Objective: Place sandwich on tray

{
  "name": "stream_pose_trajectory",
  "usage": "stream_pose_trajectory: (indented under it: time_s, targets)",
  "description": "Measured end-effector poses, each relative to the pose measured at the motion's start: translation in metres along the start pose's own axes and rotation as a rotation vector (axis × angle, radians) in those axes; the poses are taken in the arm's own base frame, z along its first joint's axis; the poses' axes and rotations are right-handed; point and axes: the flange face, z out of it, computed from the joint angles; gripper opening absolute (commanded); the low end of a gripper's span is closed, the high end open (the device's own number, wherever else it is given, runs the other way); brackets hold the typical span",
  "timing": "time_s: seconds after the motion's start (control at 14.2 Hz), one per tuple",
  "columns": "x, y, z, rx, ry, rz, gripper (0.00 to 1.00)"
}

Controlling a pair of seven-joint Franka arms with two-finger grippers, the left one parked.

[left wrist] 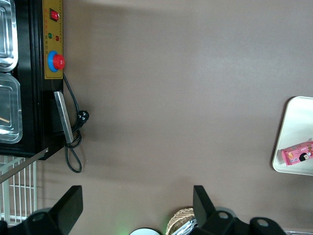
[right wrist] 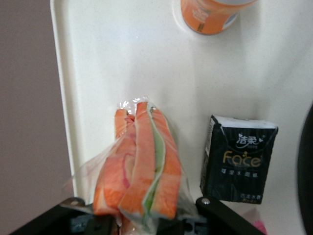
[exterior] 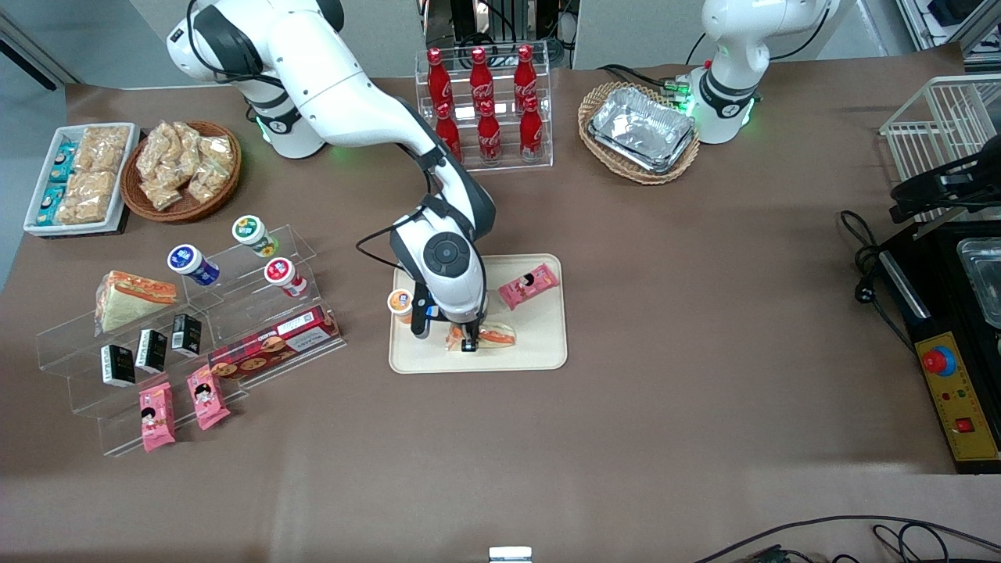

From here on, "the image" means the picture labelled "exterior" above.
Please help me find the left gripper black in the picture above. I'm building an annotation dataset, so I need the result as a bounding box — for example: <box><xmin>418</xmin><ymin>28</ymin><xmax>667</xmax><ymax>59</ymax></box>
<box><xmin>892</xmin><ymin>152</ymin><xmax>1001</xmax><ymax>221</ymax></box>

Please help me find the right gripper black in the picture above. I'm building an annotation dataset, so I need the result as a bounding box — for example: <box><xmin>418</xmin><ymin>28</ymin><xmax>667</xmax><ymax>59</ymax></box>
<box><xmin>429</xmin><ymin>303</ymin><xmax>483</xmax><ymax>353</ymax></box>

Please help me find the triangle sandwich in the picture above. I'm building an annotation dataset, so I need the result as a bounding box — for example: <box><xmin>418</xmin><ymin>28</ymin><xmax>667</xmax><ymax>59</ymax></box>
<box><xmin>446</xmin><ymin>321</ymin><xmax>517</xmax><ymax>353</ymax></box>
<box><xmin>95</xmin><ymin>271</ymin><xmax>178</xmax><ymax>332</ymax></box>

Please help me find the beige plastic tray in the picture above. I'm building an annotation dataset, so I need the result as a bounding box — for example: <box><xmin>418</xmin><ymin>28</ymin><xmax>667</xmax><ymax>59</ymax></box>
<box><xmin>389</xmin><ymin>253</ymin><xmax>569</xmax><ymax>375</ymax></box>

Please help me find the aluminium foil tray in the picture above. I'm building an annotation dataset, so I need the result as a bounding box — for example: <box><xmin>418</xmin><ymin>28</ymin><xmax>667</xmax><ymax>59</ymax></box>
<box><xmin>593</xmin><ymin>86</ymin><xmax>695</xmax><ymax>167</ymax></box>
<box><xmin>588</xmin><ymin>117</ymin><xmax>697</xmax><ymax>174</ymax></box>

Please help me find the pink snack packet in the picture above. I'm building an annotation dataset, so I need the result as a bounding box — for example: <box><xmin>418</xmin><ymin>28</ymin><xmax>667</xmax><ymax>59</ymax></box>
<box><xmin>498</xmin><ymin>264</ymin><xmax>561</xmax><ymax>311</ymax></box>
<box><xmin>186</xmin><ymin>364</ymin><xmax>231</xmax><ymax>431</ymax></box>
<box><xmin>139</xmin><ymin>381</ymin><xmax>177</xmax><ymax>453</ymax></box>

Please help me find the clear glass container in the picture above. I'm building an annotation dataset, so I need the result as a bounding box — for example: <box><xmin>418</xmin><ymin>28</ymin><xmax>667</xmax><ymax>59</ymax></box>
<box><xmin>956</xmin><ymin>238</ymin><xmax>1001</xmax><ymax>329</ymax></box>

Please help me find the black machine housing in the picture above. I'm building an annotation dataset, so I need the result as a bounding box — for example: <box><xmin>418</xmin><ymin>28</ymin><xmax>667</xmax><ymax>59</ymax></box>
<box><xmin>876</xmin><ymin>219</ymin><xmax>1001</xmax><ymax>475</ymax></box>

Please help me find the clear acrylic bottle rack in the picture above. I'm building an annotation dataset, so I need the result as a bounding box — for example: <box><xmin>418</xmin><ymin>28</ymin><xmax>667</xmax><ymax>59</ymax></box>
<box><xmin>414</xmin><ymin>48</ymin><xmax>554</xmax><ymax>176</ymax></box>

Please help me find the red lid cup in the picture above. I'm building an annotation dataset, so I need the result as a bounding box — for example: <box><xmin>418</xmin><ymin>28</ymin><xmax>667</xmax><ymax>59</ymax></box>
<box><xmin>264</xmin><ymin>257</ymin><xmax>309</xmax><ymax>299</ymax></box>

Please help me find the red cookie box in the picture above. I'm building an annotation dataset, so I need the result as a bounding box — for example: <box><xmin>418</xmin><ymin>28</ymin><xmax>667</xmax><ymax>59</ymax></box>
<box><xmin>208</xmin><ymin>305</ymin><xmax>343</xmax><ymax>382</ymax></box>

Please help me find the red cola bottle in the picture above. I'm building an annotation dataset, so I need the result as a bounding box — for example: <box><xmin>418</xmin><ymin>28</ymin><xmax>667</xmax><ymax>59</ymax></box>
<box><xmin>427</xmin><ymin>48</ymin><xmax>453</xmax><ymax>110</ymax></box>
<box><xmin>436</xmin><ymin>102</ymin><xmax>463</xmax><ymax>163</ymax></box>
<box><xmin>469</xmin><ymin>47</ymin><xmax>494</xmax><ymax>110</ymax></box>
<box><xmin>477</xmin><ymin>100</ymin><xmax>502</xmax><ymax>163</ymax></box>
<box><xmin>514</xmin><ymin>45</ymin><xmax>538</xmax><ymax>106</ymax></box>
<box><xmin>520</xmin><ymin>95</ymin><xmax>544</xmax><ymax>161</ymax></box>

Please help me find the yellow control panel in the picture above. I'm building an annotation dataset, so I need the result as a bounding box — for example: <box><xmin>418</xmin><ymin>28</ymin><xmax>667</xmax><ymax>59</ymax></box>
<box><xmin>915</xmin><ymin>332</ymin><xmax>1000</xmax><ymax>462</ymax></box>

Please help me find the light wicker basket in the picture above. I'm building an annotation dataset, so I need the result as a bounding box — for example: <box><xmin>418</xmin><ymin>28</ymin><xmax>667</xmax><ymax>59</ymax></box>
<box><xmin>578</xmin><ymin>81</ymin><xmax>701</xmax><ymax>185</ymax></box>

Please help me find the clear acrylic stepped stand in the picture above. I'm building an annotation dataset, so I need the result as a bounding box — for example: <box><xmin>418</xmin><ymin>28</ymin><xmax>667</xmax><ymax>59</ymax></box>
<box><xmin>35</xmin><ymin>301</ymin><xmax>251</xmax><ymax>458</ymax></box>
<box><xmin>181</xmin><ymin>224</ymin><xmax>349</xmax><ymax>388</ymax></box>

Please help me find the green lid cup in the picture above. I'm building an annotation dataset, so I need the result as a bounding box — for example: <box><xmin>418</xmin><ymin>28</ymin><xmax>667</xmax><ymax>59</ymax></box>
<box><xmin>231</xmin><ymin>215</ymin><xmax>280</xmax><ymax>259</ymax></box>

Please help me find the small black carton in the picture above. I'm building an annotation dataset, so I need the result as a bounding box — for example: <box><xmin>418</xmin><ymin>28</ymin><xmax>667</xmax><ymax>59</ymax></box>
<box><xmin>100</xmin><ymin>344</ymin><xmax>137</xmax><ymax>388</ymax></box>
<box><xmin>170</xmin><ymin>313</ymin><xmax>203</xmax><ymax>358</ymax></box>
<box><xmin>135</xmin><ymin>328</ymin><xmax>168</xmax><ymax>374</ymax></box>

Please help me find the blue lid cup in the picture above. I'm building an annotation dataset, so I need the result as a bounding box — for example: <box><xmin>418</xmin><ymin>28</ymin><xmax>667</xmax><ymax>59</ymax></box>
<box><xmin>167</xmin><ymin>244</ymin><xmax>221</xmax><ymax>287</ymax></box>

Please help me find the clear bag of crackers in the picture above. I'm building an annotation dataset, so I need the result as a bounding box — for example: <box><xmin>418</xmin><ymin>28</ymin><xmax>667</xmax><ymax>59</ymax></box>
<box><xmin>199</xmin><ymin>134</ymin><xmax>235</xmax><ymax>169</ymax></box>
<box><xmin>188</xmin><ymin>160</ymin><xmax>231</xmax><ymax>204</ymax></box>
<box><xmin>141</xmin><ymin>176</ymin><xmax>185</xmax><ymax>212</ymax></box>
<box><xmin>137</xmin><ymin>125</ymin><xmax>182</xmax><ymax>182</ymax></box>
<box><xmin>170</xmin><ymin>121</ymin><xmax>206</xmax><ymax>177</ymax></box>

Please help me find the brown wicker basket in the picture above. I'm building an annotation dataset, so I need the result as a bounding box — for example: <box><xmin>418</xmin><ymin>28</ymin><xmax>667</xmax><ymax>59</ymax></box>
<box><xmin>121</xmin><ymin>120</ymin><xmax>242</xmax><ymax>224</ymax></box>

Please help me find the white rectangular dish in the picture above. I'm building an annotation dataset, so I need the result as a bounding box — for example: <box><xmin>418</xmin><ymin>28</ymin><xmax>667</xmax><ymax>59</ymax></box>
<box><xmin>23</xmin><ymin>123</ymin><xmax>142</xmax><ymax>236</ymax></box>

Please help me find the rice cracker pack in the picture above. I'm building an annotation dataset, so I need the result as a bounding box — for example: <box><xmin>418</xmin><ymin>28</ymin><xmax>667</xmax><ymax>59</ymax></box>
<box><xmin>74</xmin><ymin>125</ymin><xmax>130</xmax><ymax>173</ymax></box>
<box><xmin>66</xmin><ymin>170</ymin><xmax>118</xmax><ymax>206</ymax></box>
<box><xmin>53</xmin><ymin>199</ymin><xmax>110</xmax><ymax>226</ymax></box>

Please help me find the black power cable with plug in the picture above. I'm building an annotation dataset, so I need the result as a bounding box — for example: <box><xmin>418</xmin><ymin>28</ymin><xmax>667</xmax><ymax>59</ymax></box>
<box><xmin>841</xmin><ymin>210</ymin><xmax>916</xmax><ymax>353</ymax></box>

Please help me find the white wire rack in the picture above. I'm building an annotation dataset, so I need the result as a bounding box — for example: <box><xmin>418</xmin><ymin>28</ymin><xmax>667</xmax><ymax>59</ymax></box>
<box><xmin>880</xmin><ymin>74</ymin><xmax>1001</xmax><ymax>228</ymax></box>

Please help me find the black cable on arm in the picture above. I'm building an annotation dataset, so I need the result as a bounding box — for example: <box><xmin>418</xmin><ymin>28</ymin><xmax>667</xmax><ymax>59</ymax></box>
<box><xmin>356</xmin><ymin>202</ymin><xmax>429</xmax><ymax>274</ymax></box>

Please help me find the aluminium frame shelf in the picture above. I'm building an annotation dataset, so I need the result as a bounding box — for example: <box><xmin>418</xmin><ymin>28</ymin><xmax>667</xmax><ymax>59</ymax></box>
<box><xmin>895</xmin><ymin>0</ymin><xmax>1001</xmax><ymax>75</ymax></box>

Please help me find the black cable at arm base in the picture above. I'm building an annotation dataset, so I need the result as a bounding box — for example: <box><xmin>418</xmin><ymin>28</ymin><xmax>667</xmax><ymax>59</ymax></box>
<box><xmin>598</xmin><ymin>64</ymin><xmax>689</xmax><ymax>99</ymax></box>

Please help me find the black equipment with cables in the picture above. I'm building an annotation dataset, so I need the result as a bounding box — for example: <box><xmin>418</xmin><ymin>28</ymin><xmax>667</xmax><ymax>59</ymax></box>
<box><xmin>422</xmin><ymin>0</ymin><xmax>579</xmax><ymax>67</ymax></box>

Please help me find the long black cable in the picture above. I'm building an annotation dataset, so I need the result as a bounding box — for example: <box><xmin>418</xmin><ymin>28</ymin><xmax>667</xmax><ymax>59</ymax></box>
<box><xmin>692</xmin><ymin>515</ymin><xmax>1001</xmax><ymax>563</ymax></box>

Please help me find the looped black cable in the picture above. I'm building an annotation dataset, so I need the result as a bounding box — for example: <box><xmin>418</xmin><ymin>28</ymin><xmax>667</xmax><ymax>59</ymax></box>
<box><xmin>872</xmin><ymin>524</ymin><xmax>1001</xmax><ymax>563</ymax></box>

